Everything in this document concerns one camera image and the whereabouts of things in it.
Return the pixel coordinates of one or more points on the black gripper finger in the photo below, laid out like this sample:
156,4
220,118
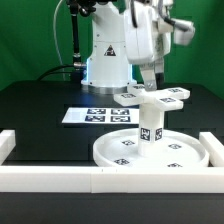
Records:
148,76

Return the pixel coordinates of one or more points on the white fence rail frame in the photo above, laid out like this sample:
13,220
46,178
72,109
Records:
68,179

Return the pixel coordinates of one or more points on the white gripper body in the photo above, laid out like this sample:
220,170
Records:
147,36

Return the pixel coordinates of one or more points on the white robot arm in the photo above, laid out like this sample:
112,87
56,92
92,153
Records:
108,70

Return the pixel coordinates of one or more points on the black camera pole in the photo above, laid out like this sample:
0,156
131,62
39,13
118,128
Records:
78,7

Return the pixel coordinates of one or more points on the white round table top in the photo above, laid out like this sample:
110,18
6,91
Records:
129,148

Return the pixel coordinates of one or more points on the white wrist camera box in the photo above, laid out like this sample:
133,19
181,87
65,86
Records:
182,30

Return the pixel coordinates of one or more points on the paper sheet with markers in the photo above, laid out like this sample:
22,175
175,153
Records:
75,115

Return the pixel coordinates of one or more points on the white cross table base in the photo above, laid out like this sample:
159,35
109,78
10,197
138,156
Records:
165,100

